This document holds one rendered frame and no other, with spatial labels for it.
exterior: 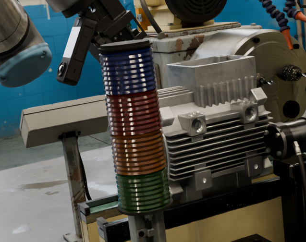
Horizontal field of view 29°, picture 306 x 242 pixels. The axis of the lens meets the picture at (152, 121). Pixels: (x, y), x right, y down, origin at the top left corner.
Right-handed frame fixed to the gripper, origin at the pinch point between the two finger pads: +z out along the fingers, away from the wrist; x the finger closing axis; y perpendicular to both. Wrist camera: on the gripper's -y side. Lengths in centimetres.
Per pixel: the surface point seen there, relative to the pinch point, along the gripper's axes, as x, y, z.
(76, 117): 13.5, -8.5, -0.7
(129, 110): -38.5, -11.4, -13.2
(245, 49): 15.4, 30.4, 13.3
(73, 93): 551, 88, 139
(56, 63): 550, 94, 101
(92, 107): 14.5, -4.5, 0.3
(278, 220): -13.0, 4.1, 29.9
